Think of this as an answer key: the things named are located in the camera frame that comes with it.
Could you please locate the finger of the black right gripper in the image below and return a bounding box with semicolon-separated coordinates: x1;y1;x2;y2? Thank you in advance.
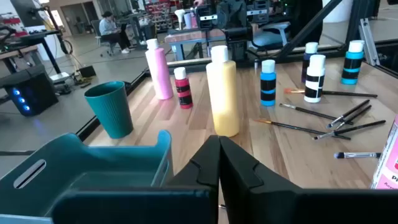
216;1;233;29
231;1;248;28

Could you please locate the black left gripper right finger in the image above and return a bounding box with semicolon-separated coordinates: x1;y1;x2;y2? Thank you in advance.
220;136;398;224

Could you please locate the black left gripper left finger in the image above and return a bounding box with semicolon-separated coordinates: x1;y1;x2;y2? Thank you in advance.
51;134;221;224

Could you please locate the large yellow paint bottle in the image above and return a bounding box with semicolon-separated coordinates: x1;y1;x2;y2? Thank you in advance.
205;45;240;138

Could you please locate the large pink labelled paint bottle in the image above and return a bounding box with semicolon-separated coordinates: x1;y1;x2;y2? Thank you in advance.
369;114;398;190

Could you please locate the small blue paint bottle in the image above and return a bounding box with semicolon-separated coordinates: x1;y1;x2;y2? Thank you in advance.
260;59;277;107

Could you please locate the small red paint bottle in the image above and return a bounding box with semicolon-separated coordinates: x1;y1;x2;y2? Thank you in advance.
173;67;194;110

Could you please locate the small dark purple paint bottle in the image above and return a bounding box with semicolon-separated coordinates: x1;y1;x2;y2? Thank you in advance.
300;42;319;84

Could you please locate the small white black-label paint bottle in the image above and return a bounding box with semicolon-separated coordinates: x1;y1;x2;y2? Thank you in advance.
303;54;326;104

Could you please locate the small turquoise paint bottle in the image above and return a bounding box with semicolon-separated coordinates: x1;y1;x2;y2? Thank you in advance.
340;39;365;85

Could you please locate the wooden workbench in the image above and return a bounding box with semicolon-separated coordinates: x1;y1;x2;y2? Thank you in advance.
164;27;226;62

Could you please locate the blue-grey chair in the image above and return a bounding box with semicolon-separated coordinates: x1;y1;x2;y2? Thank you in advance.
251;21;292;49

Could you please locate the red parts shelving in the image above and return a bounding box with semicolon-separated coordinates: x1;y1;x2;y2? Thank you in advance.
144;0;175;32

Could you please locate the thin orange-tip black paintbrush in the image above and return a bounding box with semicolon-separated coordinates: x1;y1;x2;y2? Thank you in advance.
254;119;351;141

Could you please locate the person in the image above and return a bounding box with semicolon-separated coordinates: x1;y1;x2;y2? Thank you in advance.
98;11;131;54

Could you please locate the grey office chair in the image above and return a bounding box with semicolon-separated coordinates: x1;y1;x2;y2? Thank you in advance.
91;19;121;58

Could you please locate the teal ribbed cup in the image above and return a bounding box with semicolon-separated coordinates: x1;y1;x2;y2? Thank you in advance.
84;81;134;139

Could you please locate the black paintbrush Solve print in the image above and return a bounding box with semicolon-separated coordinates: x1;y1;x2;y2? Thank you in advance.
326;99;371;129

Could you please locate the orange-bristle black paintbrush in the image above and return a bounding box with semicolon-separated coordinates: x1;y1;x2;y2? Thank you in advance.
283;88;378;98

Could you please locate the black monitor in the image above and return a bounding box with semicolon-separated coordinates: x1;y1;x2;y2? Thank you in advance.
10;0;44;28

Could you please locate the black computer tower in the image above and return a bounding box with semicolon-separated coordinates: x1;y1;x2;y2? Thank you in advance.
0;64;60;118

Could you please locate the black aluminium table frame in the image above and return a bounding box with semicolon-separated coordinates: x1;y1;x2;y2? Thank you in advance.
76;0;398;142

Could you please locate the silver aluminium bracket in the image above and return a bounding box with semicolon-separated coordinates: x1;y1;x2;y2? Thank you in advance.
358;17;382;67

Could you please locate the metal frame desk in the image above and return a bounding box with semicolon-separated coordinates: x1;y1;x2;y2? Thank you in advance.
0;28;74;75

